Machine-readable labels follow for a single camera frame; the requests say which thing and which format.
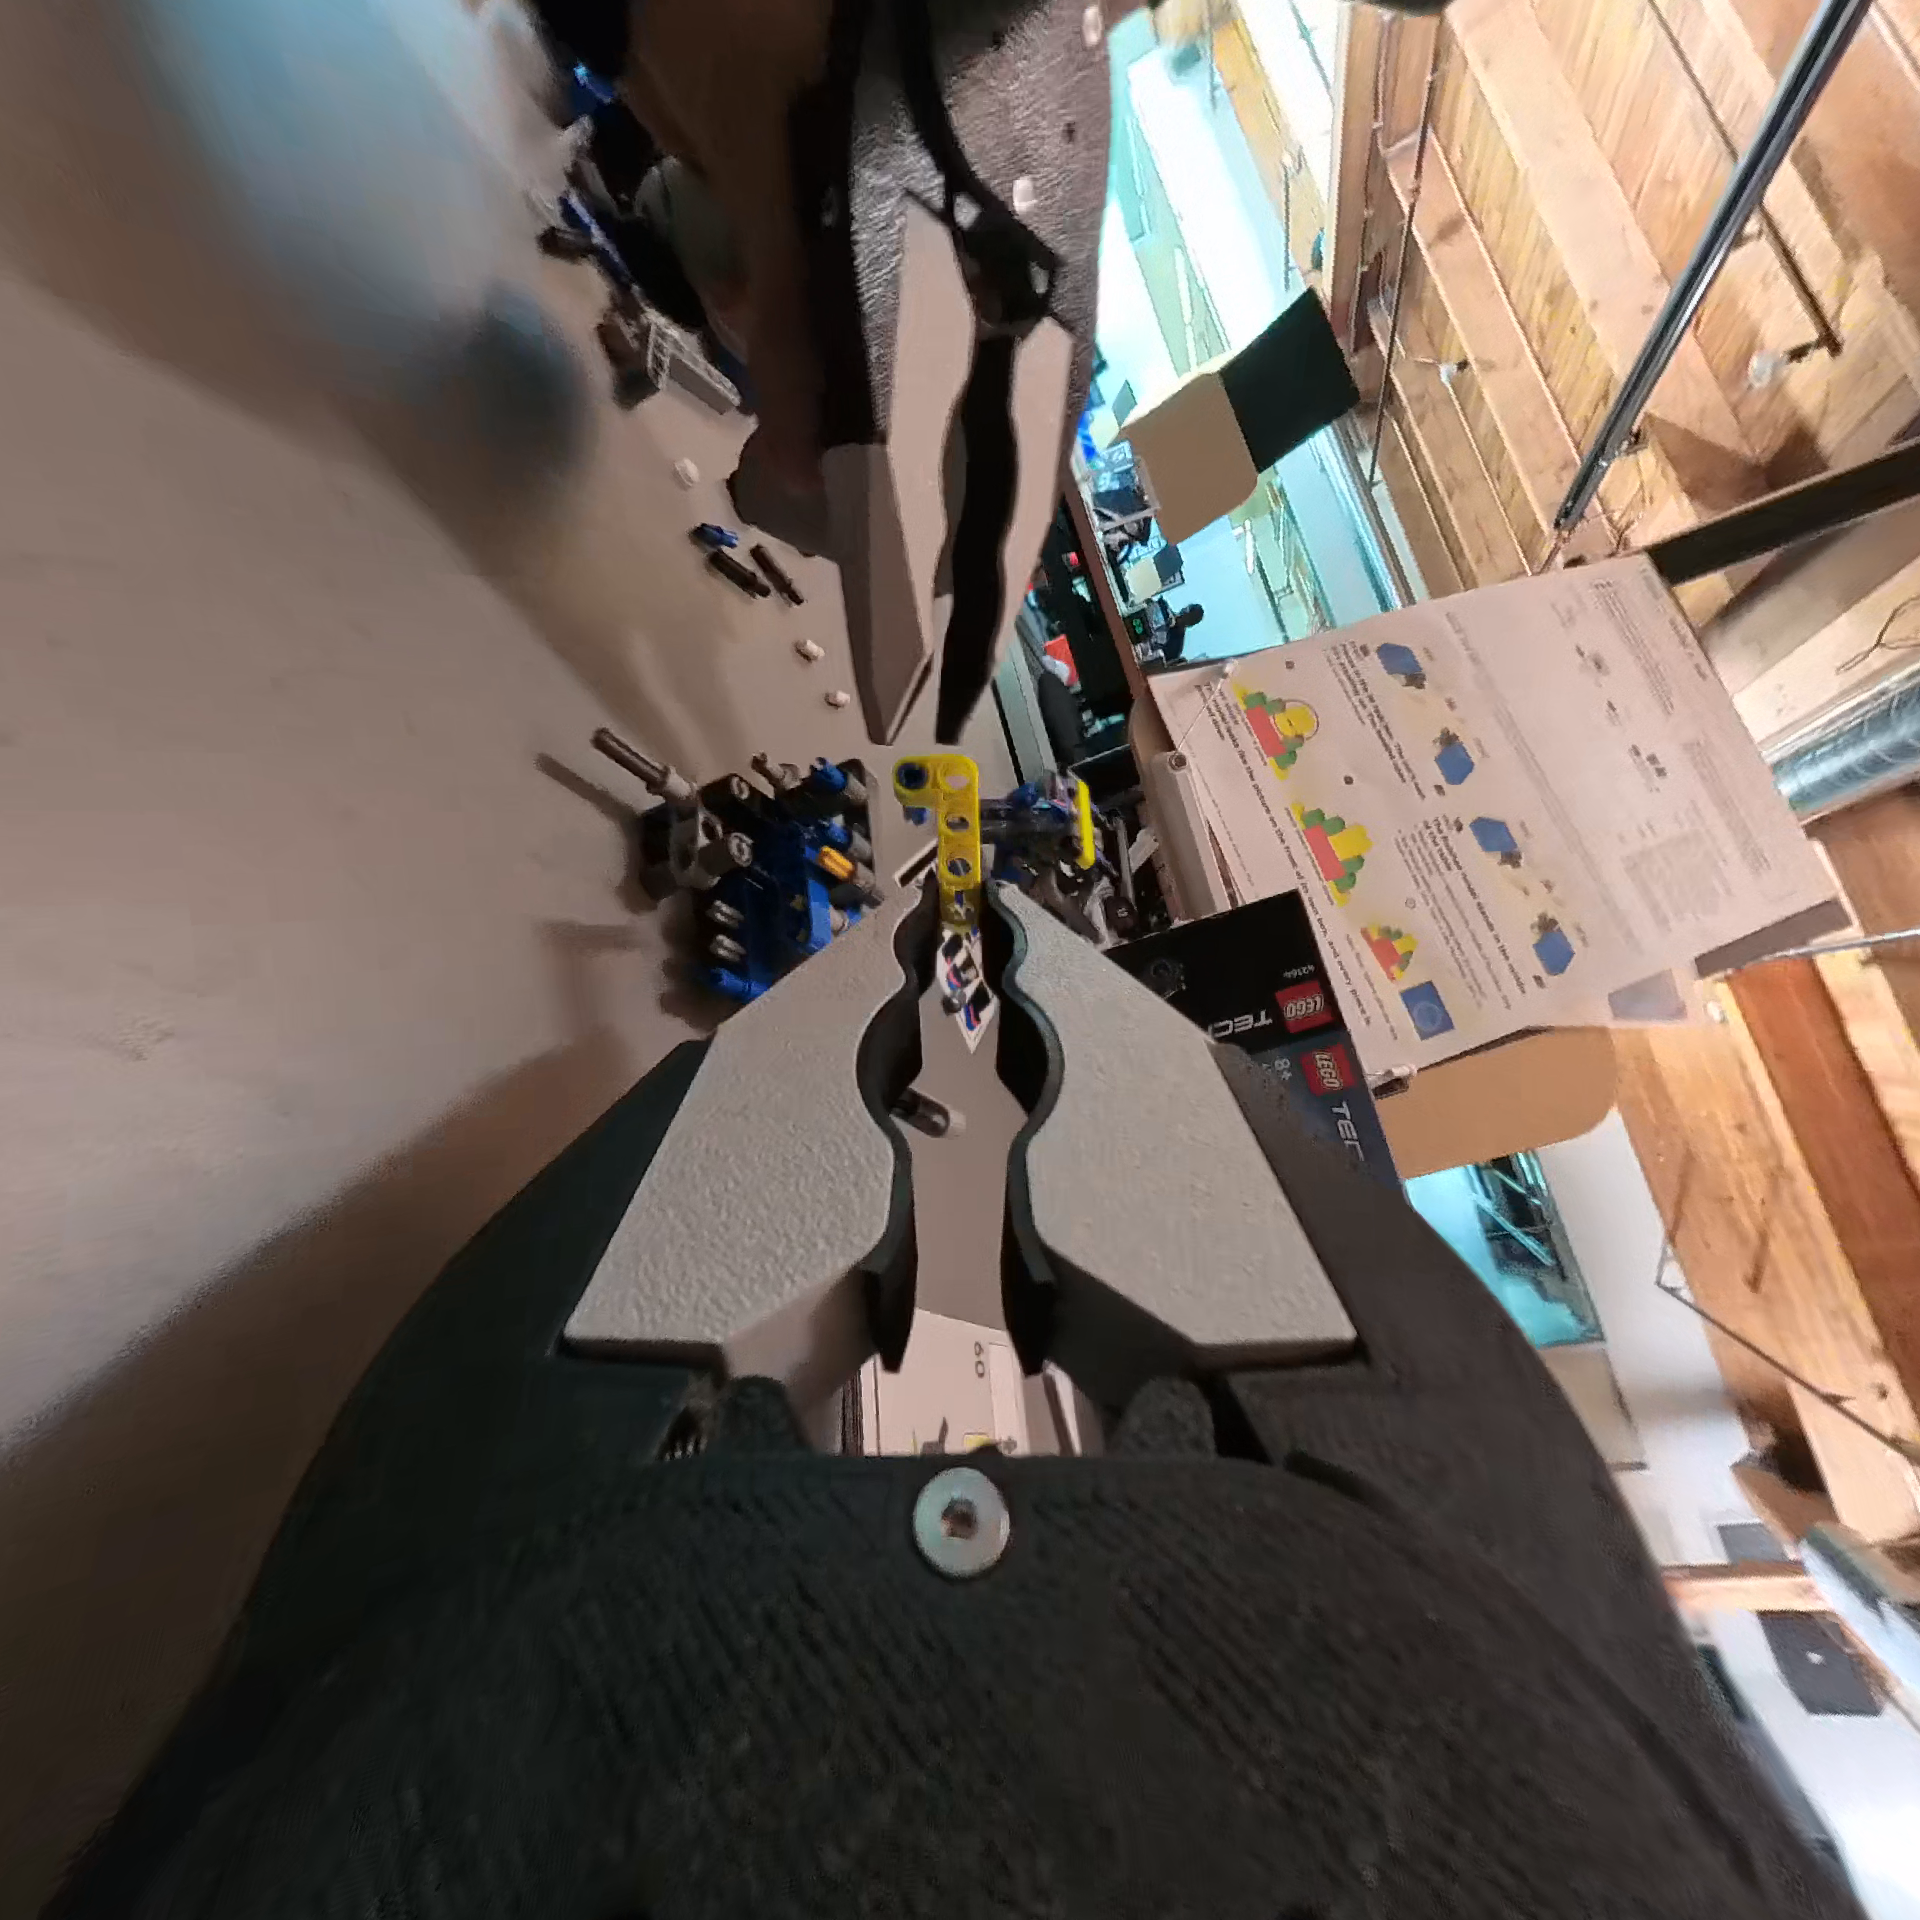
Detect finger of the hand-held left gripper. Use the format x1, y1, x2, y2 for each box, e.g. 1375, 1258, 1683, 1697
820, 199, 980, 749
932, 307, 1078, 748

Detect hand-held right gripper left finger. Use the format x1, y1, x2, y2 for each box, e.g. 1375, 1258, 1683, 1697
564, 885, 921, 1379

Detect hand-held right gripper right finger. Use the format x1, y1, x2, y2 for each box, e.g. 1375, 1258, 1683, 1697
990, 885, 1365, 1374

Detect small blue grey lego assembly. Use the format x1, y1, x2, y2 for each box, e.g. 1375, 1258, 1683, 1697
589, 726, 886, 1004

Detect lego sticker sheet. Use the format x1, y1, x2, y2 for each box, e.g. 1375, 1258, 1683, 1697
895, 849, 1004, 1057

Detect yellow lego beam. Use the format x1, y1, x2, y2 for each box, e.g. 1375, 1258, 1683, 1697
891, 754, 985, 934

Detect black lego set box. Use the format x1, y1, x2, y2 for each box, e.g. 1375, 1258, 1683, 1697
1102, 891, 1404, 1187

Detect pile of loose lego pieces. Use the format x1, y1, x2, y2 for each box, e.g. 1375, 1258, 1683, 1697
533, 59, 751, 413

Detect large lego buggy chassis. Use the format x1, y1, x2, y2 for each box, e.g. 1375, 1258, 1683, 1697
990, 772, 1145, 933

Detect person's left hand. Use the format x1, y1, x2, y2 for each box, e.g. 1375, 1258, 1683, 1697
621, 0, 902, 558

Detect cardboard and black panel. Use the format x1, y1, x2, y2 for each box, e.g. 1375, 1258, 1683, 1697
1117, 289, 1361, 549

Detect open building instruction booklet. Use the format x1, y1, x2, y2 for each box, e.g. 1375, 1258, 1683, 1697
861, 1313, 1081, 1455

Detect printed instruction poster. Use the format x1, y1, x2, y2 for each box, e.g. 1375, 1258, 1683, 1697
1147, 556, 1853, 1075

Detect grey metal rod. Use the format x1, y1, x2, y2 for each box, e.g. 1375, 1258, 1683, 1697
1552, 0, 1876, 529

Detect black metal beam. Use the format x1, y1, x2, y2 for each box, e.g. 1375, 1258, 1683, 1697
1640, 447, 1920, 588

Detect silver ventilation duct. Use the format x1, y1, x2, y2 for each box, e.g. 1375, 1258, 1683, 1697
1766, 667, 1920, 818

